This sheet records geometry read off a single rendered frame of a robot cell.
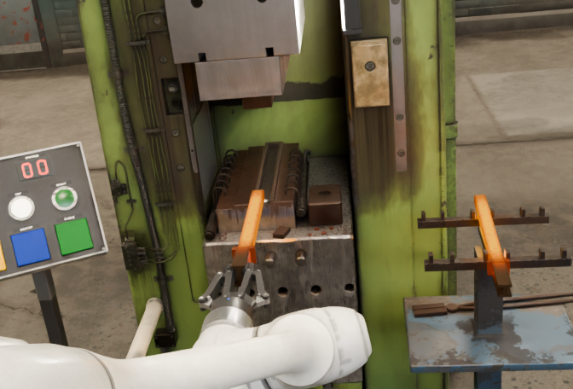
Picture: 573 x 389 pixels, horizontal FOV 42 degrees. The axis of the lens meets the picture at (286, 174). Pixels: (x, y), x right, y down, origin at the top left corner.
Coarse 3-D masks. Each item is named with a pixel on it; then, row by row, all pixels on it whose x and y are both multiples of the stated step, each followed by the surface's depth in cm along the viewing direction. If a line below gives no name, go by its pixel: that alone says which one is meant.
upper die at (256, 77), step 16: (272, 48) 184; (208, 64) 178; (224, 64) 177; (240, 64) 177; (256, 64) 177; (272, 64) 177; (208, 80) 179; (224, 80) 179; (240, 80) 179; (256, 80) 178; (272, 80) 178; (208, 96) 181; (224, 96) 180; (240, 96) 180; (256, 96) 180
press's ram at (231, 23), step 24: (168, 0) 172; (192, 0) 172; (216, 0) 172; (240, 0) 171; (264, 0) 172; (288, 0) 171; (168, 24) 174; (192, 24) 174; (216, 24) 174; (240, 24) 174; (264, 24) 173; (288, 24) 173; (192, 48) 176; (216, 48) 176; (240, 48) 176; (264, 48) 175; (288, 48) 175
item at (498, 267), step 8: (480, 200) 190; (480, 208) 186; (488, 208) 185; (480, 216) 182; (488, 216) 182; (480, 224) 181; (488, 224) 178; (488, 232) 174; (488, 240) 171; (496, 240) 170; (488, 248) 167; (496, 248) 167; (496, 256) 164; (488, 264) 161; (496, 264) 160; (504, 264) 159; (488, 272) 162; (496, 272) 157; (504, 272) 157; (496, 280) 154; (504, 280) 154; (496, 288) 155; (504, 288) 153; (504, 296) 153
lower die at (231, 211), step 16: (288, 144) 228; (240, 160) 223; (256, 160) 219; (240, 176) 209; (256, 176) 208; (240, 192) 199; (272, 192) 194; (288, 192) 195; (224, 208) 193; (240, 208) 192; (272, 208) 191; (288, 208) 191; (224, 224) 194; (240, 224) 194; (272, 224) 193; (288, 224) 193
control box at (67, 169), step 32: (0, 160) 178; (32, 160) 180; (64, 160) 182; (0, 192) 177; (32, 192) 179; (0, 224) 175; (32, 224) 177; (96, 224) 181; (64, 256) 178; (96, 256) 186
